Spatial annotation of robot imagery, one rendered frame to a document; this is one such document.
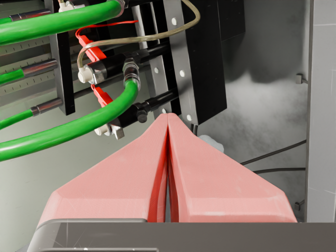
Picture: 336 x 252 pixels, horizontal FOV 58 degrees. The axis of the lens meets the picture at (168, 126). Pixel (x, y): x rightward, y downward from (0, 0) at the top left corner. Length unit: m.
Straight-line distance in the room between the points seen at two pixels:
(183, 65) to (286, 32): 0.18
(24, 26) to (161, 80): 0.34
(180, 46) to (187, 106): 0.10
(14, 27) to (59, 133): 0.08
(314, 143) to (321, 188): 0.07
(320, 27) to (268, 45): 0.19
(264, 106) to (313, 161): 0.19
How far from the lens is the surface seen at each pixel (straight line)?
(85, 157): 0.79
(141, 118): 0.45
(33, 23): 0.24
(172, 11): 0.48
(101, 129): 0.44
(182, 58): 0.48
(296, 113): 0.58
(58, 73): 0.59
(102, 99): 0.48
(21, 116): 0.61
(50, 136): 0.25
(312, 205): 0.50
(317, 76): 0.40
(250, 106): 0.63
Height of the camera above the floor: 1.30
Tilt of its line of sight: 34 degrees down
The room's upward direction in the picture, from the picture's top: 119 degrees counter-clockwise
